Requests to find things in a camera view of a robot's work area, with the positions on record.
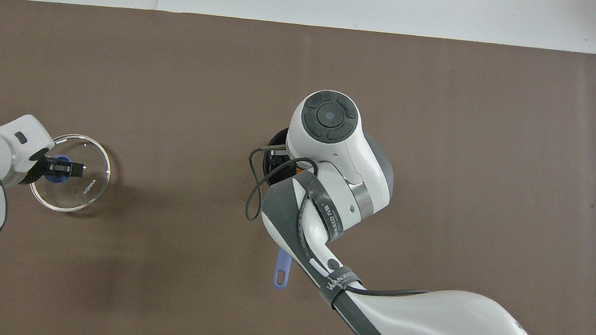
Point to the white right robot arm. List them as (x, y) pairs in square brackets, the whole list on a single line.
[(342, 155)]

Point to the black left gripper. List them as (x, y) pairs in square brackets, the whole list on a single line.
[(36, 169)]

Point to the brown table mat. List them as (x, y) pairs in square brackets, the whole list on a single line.
[(444, 94)]

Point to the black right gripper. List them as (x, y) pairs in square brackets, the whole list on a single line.
[(279, 158)]

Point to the glass lid purple knob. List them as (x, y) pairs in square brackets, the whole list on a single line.
[(81, 183)]

